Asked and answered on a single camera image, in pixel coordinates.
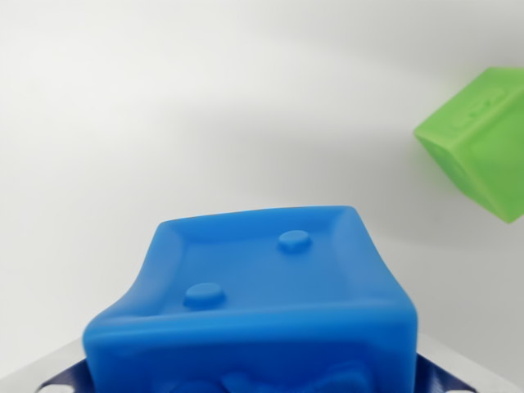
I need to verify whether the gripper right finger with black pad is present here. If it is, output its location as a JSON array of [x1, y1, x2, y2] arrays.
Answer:
[[413, 350, 524, 393]]

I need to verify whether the blue embossed cube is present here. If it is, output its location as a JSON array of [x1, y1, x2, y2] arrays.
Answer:
[[81, 205, 418, 393]]

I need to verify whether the green embossed cube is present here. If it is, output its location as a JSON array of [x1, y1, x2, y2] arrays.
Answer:
[[413, 66, 524, 224]]

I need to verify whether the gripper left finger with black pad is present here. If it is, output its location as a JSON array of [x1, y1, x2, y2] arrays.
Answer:
[[0, 337, 89, 393]]

